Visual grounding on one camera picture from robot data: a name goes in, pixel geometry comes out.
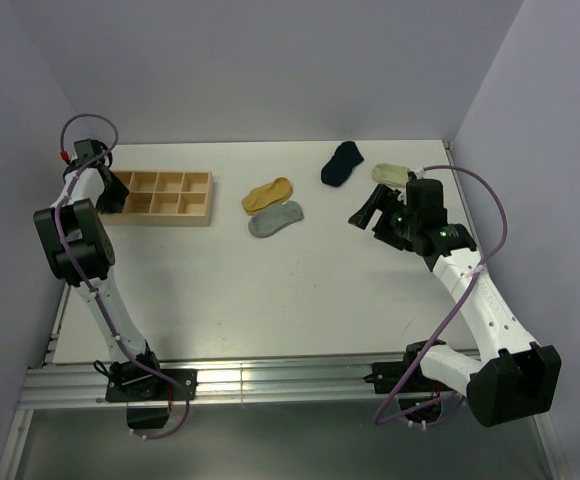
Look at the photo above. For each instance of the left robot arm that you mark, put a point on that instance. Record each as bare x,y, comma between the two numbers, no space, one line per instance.
80,252

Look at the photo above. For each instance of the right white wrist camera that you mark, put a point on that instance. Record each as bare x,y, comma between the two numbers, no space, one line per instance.
417,173

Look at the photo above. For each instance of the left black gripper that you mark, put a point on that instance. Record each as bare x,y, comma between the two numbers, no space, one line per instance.
120,192

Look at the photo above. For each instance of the cream sock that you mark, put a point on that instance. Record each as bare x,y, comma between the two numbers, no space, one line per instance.
391,175

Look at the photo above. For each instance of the aluminium frame rail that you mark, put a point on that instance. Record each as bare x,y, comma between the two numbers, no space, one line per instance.
233,381

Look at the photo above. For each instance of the light grey sock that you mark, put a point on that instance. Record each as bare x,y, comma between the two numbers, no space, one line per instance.
274,218

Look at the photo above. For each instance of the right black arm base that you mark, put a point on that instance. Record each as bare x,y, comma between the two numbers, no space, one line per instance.
384,376

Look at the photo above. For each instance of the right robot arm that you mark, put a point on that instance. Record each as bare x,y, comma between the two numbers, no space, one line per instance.
480,351

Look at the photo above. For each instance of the mustard yellow sock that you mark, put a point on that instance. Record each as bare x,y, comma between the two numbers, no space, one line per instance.
277,191

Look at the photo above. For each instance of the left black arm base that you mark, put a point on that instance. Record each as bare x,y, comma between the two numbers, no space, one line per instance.
150,398

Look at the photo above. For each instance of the wooden compartment tray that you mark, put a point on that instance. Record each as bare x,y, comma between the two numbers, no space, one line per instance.
165,198

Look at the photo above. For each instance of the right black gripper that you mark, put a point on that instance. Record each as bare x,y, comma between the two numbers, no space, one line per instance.
386,200

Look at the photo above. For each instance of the navy blue sock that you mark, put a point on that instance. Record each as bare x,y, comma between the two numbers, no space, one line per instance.
341,165

